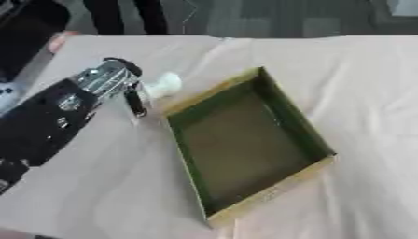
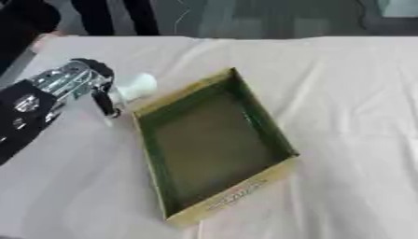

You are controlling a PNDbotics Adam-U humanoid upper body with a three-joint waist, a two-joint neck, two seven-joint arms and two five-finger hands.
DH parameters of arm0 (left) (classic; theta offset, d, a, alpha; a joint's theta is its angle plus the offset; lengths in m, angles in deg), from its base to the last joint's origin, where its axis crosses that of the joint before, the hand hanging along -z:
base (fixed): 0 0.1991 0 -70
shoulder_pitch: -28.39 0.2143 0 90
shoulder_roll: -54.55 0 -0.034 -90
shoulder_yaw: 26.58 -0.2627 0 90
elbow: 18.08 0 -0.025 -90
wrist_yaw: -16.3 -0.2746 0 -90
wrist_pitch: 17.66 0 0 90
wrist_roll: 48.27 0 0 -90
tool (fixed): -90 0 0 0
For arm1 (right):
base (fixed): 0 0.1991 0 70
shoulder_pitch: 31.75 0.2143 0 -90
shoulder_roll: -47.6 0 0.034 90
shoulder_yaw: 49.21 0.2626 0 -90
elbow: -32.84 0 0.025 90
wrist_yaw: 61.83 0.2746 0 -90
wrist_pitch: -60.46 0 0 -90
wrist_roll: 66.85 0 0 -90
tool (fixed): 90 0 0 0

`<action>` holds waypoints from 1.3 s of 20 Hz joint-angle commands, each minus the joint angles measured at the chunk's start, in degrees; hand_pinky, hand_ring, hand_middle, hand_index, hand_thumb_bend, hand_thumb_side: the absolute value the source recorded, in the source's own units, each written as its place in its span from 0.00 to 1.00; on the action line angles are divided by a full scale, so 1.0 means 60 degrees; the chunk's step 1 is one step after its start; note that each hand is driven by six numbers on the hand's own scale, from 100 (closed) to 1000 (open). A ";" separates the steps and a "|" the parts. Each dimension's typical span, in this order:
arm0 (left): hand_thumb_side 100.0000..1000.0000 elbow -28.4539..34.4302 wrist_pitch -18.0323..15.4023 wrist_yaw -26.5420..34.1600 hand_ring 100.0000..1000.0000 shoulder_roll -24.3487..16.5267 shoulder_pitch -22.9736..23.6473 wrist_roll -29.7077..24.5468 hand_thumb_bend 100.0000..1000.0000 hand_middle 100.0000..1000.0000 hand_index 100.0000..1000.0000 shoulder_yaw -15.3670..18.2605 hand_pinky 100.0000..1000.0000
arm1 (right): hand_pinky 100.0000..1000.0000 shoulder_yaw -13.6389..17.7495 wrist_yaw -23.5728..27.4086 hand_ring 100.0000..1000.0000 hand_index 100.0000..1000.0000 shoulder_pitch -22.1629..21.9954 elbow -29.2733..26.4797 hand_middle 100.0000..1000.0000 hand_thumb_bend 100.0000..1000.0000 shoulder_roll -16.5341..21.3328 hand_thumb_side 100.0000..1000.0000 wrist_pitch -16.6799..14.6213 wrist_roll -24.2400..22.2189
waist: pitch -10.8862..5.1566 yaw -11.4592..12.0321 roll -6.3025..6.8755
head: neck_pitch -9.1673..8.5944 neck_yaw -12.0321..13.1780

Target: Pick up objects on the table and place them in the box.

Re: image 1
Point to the person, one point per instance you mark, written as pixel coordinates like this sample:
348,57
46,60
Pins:
27,34
122,15

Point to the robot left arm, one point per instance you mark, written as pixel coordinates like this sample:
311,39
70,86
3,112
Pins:
43,124

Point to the cardboard box with green inside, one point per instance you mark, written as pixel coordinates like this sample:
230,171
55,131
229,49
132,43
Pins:
245,140

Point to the white controller with dark buttons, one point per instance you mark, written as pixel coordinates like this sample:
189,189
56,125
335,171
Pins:
7,95

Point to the person's hand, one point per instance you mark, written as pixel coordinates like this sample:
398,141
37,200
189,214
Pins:
57,42

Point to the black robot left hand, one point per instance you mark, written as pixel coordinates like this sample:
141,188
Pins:
135,100

